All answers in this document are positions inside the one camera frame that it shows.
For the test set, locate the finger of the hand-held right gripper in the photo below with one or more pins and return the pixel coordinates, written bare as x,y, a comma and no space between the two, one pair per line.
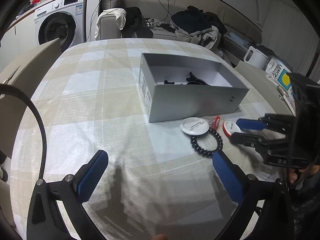
250,124
247,138

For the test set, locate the white and blue carton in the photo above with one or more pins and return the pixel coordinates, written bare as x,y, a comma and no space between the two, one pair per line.
280,76

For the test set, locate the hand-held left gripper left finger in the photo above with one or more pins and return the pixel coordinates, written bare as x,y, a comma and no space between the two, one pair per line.
92,175

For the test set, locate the person's left hand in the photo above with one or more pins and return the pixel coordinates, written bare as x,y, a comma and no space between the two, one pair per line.
160,237

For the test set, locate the person's right hand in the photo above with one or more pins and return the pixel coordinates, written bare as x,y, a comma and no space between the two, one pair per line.
292,177

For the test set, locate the large black hair claw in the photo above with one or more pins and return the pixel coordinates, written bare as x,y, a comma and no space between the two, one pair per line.
191,76

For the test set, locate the red and white round badge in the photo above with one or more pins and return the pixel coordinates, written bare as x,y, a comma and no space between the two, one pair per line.
228,127

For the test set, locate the white washing machine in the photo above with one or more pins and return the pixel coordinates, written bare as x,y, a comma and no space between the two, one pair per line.
60,17

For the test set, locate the grey sofa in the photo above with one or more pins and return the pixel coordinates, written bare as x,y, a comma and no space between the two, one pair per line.
160,33

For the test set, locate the brown cardboard box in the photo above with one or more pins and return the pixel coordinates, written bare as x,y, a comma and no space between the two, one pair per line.
25,65

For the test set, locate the pile of dark clothes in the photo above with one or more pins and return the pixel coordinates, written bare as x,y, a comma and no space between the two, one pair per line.
192,22

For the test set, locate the white garment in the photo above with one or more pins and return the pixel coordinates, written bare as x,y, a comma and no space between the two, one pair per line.
117,17

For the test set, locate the red flower hair clip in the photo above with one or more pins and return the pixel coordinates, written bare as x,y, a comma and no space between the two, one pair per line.
215,122

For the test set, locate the black garment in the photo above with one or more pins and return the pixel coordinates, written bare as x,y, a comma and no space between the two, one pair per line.
136,22

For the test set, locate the light blue cloth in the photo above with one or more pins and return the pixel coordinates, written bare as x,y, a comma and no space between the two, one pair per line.
237,38

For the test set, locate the checked tablecloth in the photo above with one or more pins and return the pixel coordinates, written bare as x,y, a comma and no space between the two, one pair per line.
100,105

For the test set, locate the grey cardboard box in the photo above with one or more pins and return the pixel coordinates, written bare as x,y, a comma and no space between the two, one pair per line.
195,102

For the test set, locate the white electric kettle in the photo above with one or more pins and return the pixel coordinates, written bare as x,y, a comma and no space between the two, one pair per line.
257,58

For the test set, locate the white kitchen cabinet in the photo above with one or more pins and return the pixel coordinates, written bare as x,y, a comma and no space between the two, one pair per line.
17,40

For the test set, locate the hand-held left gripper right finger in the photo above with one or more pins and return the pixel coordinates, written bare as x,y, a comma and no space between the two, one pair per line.
230,177

